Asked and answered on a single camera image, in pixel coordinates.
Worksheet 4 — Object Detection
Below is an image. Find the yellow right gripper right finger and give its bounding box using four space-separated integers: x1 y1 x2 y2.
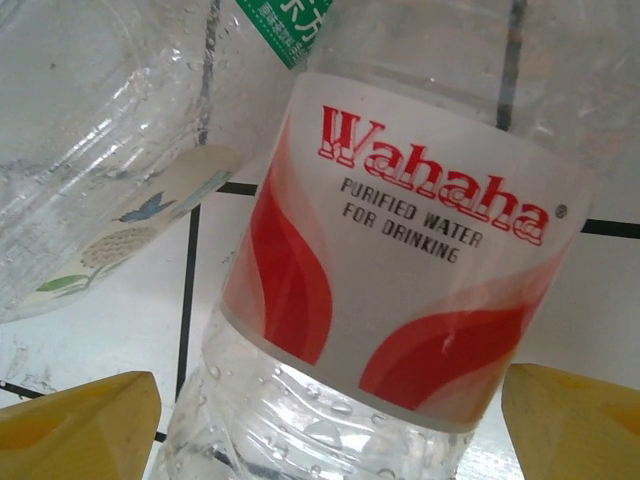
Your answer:
502 362 640 480

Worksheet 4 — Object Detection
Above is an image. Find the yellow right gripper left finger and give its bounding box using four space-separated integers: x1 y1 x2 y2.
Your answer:
0 370 164 480

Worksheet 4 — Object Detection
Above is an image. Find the Wahaha water bottle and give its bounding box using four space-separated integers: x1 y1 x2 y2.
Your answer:
144 0 601 480

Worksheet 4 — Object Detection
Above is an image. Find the clear bottle butterfly label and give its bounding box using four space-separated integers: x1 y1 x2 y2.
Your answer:
0 0 251 324

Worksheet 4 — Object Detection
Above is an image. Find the green label bottle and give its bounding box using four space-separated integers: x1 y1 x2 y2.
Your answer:
233 0 335 71

